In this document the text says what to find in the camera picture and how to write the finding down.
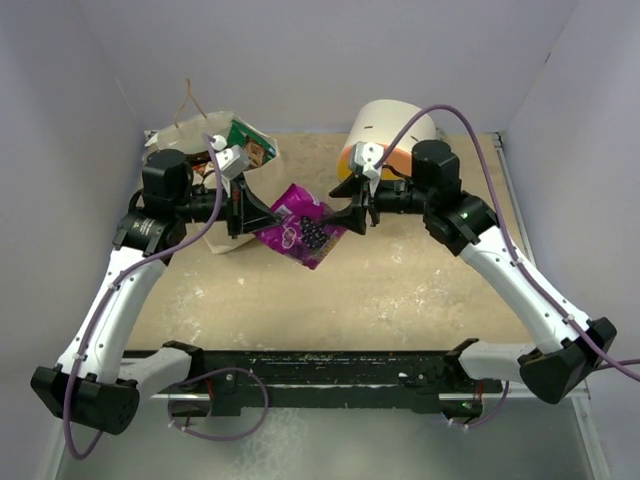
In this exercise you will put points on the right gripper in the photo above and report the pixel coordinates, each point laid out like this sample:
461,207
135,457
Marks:
354,217

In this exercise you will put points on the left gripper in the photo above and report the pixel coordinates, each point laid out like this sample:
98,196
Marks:
245,212

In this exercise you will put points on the purple candy bag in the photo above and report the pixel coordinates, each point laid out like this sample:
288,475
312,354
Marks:
301,235

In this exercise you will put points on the green snack bag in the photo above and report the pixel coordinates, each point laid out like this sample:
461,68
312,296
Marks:
258,149

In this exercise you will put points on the orange snack packet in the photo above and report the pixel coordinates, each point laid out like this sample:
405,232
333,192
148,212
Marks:
200,172

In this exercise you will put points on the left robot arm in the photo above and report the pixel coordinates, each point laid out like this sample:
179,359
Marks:
88,385

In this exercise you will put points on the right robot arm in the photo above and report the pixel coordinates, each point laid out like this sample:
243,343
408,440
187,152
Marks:
561,354

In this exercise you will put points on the white paper bag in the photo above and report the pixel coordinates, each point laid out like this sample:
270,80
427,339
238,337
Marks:
200,145

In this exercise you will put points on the white cylinder toy drawers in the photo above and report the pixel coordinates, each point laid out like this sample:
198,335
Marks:
379,121

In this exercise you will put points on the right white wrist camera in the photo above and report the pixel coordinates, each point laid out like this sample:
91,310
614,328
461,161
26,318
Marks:
364,158

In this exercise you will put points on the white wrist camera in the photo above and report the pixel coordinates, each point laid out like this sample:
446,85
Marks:
364,158
228,162

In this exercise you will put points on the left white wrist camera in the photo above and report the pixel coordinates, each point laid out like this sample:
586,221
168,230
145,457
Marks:
228,162

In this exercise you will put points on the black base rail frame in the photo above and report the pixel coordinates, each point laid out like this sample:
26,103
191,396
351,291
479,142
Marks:
236,383

